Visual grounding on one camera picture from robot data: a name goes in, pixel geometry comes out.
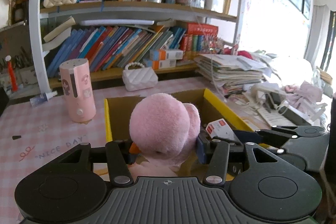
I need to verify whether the small white red box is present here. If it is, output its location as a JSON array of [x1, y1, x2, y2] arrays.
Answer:
[[206, 118, 239, 142]]

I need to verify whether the pink plush chick toy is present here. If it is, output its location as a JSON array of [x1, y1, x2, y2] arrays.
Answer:
[[129, 93, 201, 179]]

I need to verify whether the yellow cardboard box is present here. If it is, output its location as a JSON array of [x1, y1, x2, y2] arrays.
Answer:
[[104, 89, 256, 180]]

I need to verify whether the white quilted handbag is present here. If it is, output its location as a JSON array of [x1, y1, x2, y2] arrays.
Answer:
[[122, 62, 158, 92]]

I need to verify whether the stack of papers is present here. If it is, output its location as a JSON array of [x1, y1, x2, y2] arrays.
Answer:
[[194, 54, 272, 94]]

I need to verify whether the pink cylindrical humidifier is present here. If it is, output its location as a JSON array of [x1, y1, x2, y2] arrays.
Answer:
[[59, 59, 96, 123]]

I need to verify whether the pink checkered tablecloth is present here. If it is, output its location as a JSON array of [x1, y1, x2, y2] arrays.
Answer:
[[0, 77, 263, 224]]

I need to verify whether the small spray bottle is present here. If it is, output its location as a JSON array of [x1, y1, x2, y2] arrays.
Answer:
[[30, 91, 58, 107]]

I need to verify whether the small black cap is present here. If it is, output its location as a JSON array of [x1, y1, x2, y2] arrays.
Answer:
[[12, 135, 21, 140]]

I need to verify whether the orange white box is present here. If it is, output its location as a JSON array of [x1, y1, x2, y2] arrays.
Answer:
[[150, 50, 183, 61]]

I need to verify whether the red tassel ornament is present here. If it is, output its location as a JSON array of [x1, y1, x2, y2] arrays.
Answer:
[[5, 55, 18, 92]]

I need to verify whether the white bookshelf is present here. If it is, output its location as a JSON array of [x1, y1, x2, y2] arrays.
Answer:
[[29, 0, 245, 93]]

